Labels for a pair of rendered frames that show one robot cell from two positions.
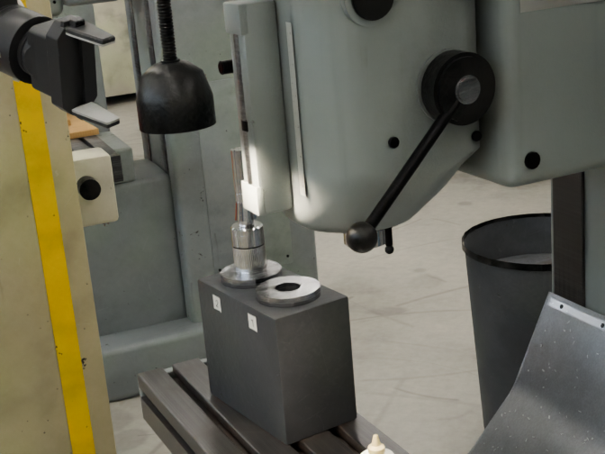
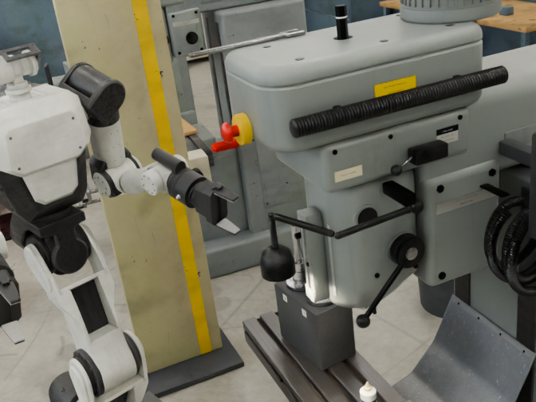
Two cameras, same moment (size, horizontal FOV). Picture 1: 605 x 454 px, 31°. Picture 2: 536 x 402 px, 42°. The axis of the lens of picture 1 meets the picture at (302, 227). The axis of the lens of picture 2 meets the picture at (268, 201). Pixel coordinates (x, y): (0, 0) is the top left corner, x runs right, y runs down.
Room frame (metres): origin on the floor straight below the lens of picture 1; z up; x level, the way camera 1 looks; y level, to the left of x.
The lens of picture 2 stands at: (-0.23, 0.02, 2.18)
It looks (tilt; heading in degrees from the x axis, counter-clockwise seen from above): 24 degrees down; 4
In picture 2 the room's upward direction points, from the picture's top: 8 degrees counter-clockwise
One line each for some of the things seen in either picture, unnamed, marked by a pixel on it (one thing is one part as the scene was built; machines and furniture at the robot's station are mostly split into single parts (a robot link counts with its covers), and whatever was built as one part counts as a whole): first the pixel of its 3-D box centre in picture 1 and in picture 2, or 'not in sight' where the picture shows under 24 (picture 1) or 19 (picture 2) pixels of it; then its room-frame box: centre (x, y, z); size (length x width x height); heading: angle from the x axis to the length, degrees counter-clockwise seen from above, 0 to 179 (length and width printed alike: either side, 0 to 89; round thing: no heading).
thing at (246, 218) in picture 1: (242, 186); (297, 242); (1.50, 0.08, 1.25); 0.03 x 0.03 x 0.11
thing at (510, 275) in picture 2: not in sight; (519, 238); (1.05, -0.39, 1.45); 0.18 x 0.16 x 0.21; 115
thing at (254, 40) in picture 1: (258, 107); (313, 254); (1.08, 0.03, 1.45); 0.04 x 0.04 x 0.21; 25
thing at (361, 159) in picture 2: not in sight; (368, 135); (1.14, -0.11, 1.68); 0.34 x 0.24 x 0.10; 115
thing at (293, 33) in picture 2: not in sight; (246, 43); (1.15, 0.12, 1.89); 0.24 x 0.04 x 0.01; 116
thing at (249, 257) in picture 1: (248, 250); (300, 271); (1.50, 0.08, 1.16); 0.05 x 0.05 x 0.06
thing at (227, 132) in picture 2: not in sight; (230, 132); (1.02, 0.16, 1.76); 0.04 x 0.03 x 0.04; 25
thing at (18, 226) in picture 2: not in sight; (46, 232); (1.49, 0.77, 1.37); 0.28 x 0.13 x 0.18; 43
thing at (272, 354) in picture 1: (275, 343); (313, 316); (1.46, 0.05, 1.03); 0.22 x 0.12 x 0.20; 32
